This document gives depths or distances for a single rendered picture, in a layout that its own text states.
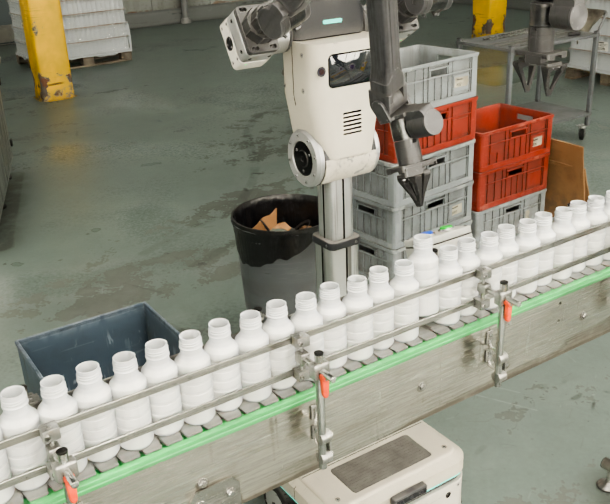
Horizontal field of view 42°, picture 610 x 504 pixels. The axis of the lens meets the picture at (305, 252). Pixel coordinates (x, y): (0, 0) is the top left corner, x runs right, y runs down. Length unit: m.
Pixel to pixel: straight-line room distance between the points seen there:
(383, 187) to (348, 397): 2.46
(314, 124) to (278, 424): 0.90
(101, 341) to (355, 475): 0.91
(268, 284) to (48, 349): 1.51
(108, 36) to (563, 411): 8.74
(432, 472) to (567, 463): 0.65
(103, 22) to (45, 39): 2.11
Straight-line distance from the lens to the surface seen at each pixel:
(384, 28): 1.69
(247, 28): 1.99
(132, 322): 1.98
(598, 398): 3.38
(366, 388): 1.57
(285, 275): 3.24
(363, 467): 2.49
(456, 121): 4.12
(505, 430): 3.12
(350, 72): 2.10
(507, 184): 4.65
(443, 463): 2.55
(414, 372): 1.64
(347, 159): 2.16
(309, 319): 1.45
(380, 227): 4.02
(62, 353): 1.95
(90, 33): 10.88
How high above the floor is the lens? 1.82
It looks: 24 degrees down
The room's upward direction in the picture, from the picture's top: 2 degrees counter-clockwise
